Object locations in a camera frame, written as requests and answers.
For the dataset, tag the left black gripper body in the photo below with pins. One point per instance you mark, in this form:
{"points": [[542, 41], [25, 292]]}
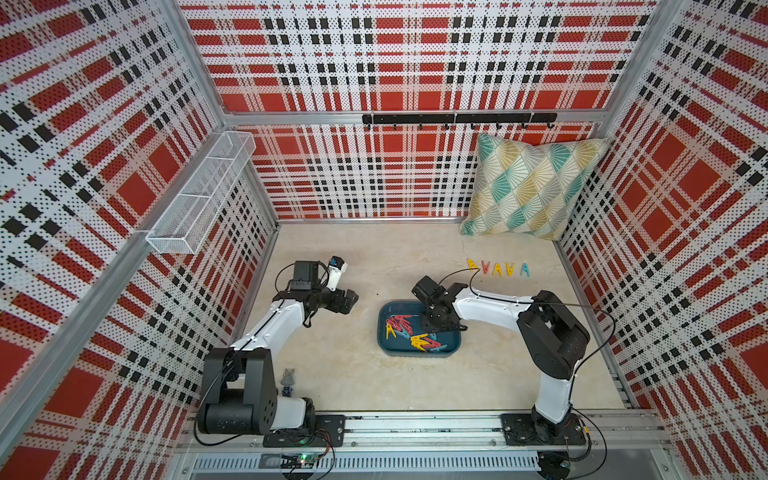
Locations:
{"points": [[332, 299]]}

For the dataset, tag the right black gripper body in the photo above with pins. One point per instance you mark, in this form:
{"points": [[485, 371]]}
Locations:
{"points": [[432, 323]]}

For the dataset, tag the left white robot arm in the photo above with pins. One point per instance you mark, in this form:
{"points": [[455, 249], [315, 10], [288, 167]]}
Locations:
{"points": [[239, 388]]}

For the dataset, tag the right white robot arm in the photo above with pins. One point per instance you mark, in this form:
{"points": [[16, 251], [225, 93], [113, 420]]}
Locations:
{"points": [[556, 340]]}

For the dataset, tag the teal plastic storage tray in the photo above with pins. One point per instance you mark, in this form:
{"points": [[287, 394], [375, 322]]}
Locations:
{"points": [[398, 345]]}

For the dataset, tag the yellow clothespin in tray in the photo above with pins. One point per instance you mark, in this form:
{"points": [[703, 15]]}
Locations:
{"points": [[425, 343]]}

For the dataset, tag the pink clothespin in tray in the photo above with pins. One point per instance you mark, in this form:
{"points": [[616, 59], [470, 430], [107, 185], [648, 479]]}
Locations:
{"points": [[401, 324]]}

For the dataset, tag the grey rabbit figurine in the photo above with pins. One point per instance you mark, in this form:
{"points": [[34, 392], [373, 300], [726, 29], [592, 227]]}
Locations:
{"points": [[288, 382]]}

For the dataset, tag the patterned green yellow pillow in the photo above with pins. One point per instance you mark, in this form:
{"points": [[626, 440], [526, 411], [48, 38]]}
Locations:
{"points": [[528, 189]]}

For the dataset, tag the green circuit board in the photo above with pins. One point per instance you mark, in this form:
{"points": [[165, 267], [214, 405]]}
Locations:
{"points": [[299, 461]]}

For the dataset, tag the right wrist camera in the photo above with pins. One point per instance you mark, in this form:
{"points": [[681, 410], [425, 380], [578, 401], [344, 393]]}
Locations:
{"points": [[427, 291]]}

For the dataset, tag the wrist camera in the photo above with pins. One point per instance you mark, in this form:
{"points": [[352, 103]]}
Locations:
{"points": [[427, 291], [305, 276]]}

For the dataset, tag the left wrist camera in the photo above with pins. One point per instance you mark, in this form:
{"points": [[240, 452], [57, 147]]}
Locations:
{"points": [[305, 276]]}

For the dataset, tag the white wire mesh shelf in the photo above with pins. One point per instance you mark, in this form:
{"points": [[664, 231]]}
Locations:
{"points": [[185, 224]]}

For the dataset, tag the black hook rail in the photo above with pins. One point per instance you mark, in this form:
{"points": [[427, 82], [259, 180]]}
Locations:
{"points": [[524, 118]]}

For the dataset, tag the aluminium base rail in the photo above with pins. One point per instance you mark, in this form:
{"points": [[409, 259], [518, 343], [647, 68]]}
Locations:
{"points": [[608, 444]]}

